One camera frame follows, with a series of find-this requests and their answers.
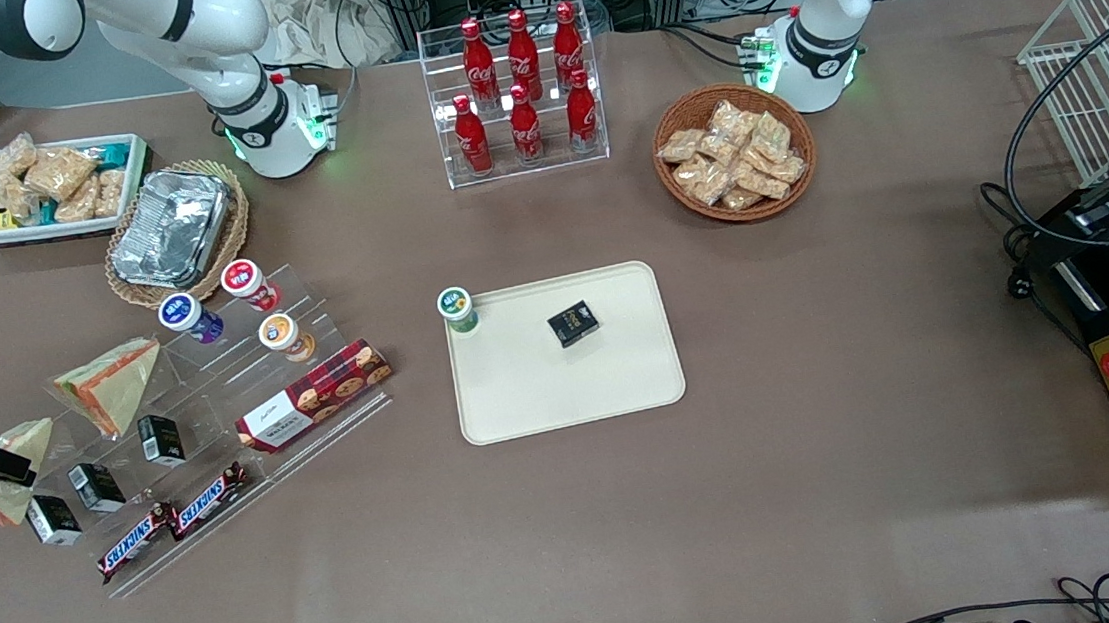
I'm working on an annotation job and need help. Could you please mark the flat wicker tray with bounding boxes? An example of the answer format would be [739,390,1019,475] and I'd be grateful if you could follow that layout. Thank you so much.
[96,156,258,313]

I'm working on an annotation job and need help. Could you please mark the cream plastic tray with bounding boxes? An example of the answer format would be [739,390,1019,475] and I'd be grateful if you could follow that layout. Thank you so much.
[439,257,691,449]

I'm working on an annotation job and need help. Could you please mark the small black carton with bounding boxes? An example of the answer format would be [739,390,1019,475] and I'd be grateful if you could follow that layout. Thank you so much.
[136,411,187,469]
[545,300,603,350]
[24,492,84,550]
[66,460,127,516]

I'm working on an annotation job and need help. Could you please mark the snickers bar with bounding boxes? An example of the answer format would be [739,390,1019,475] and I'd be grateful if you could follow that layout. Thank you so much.
[93,501,182,583]
[165,461,254,542]

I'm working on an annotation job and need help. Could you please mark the clear acrylic stepped stand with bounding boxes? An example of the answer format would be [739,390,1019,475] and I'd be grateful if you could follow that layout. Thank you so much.
[0,255,408,610]

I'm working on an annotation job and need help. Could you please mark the white rectangular bin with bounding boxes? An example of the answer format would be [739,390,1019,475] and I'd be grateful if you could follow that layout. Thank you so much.
[0,132,157,248]

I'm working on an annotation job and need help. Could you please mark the blue lid yogurt cup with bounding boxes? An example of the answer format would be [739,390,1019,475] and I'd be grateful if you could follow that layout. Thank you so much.
[157,290,226,349]

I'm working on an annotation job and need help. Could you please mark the aluminium foil container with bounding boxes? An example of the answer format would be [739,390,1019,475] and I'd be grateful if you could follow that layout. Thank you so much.
[104,164,242,296]

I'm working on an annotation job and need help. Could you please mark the red lid yogurt cup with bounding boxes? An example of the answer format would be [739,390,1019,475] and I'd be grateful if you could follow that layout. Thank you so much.
[219,255,283,316]

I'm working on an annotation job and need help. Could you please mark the orange lid yogurt cup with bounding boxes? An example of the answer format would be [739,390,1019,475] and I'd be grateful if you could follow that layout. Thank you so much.
[257,310,318,366]

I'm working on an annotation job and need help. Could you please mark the red tartan cookie box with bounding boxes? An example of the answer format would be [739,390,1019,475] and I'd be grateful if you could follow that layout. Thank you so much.
[229,336,399,457]

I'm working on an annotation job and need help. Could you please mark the teal snack packet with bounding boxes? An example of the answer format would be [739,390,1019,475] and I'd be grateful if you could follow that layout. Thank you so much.
[83,140,137,173]

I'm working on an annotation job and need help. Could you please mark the round brown wicker basket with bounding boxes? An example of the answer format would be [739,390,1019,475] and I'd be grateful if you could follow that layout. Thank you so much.
[648,76,822,231]

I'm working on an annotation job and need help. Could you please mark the green lid yogurt cup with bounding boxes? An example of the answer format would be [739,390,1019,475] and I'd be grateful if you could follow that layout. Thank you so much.
[435,284,481,338]

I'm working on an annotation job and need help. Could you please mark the red cola bottle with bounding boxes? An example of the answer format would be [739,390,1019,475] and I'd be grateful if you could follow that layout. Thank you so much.
[550,0,588,91]
[504,7,544,103]
[507,82,545,165]
[564,67,602,155]
[460,16,501,111]
[451,93,493,178]

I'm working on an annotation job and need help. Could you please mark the clear acrylic bottle rack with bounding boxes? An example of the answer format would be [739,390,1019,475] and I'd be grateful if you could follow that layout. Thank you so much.
[416,5,612,193]

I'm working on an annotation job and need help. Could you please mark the crumpled beige cloth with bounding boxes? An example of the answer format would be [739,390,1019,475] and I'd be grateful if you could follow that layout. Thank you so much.
[261,0,405,77]

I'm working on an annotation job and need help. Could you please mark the black looping cable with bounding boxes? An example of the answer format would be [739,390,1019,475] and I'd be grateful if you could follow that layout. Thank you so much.
[964,0,1109,304]

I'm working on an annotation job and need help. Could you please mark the white wire basket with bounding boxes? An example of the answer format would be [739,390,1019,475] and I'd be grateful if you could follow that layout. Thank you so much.
[1011,0,1109,193]

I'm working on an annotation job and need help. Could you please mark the black cable bundle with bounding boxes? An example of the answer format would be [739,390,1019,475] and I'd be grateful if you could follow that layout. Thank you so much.
[830,572,1109,623]

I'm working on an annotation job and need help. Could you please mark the black arm base cable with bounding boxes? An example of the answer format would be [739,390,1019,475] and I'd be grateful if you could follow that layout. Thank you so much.
[655,15,760,77]

